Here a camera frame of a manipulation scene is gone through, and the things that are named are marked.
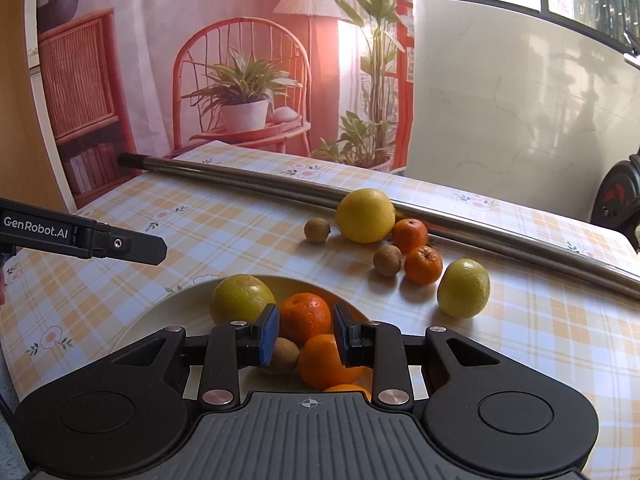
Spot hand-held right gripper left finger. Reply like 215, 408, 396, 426
112, 304, 280, 411

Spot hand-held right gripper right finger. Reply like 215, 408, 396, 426
332, 302, 501, 411

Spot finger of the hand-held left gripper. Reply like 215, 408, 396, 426
91, 225, 168, 267

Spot small brown kiwi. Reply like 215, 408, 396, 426
373, 244, 403, 277
260, 336, 301, 377
304, 217, 332, 244

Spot orange mandarin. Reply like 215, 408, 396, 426
322, 383, 373, 403
404, 246, 444, 286
391, 218, 430, 255
297, 334, 368, 391
278, 292, 333, 348

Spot yellow-green round citrus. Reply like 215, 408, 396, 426
210, 274, 277, 326
437, 258, 491, 319

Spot cream round plate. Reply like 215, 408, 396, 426
107, 274, 373, 403

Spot large yellow grapefruit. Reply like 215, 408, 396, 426
335, 188, 397, 244

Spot yellow plaid tablecloth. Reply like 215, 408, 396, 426
0, 140, 640, 480

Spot brown wooden panel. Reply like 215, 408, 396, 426
0, 0, 76, 211

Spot long metal pole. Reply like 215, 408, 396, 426
117, 154, 640, 291

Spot printed room backdrop cloth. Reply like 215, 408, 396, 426
27, 0, 416, 211

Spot black exercise bike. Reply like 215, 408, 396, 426
590, 30, 640, 256

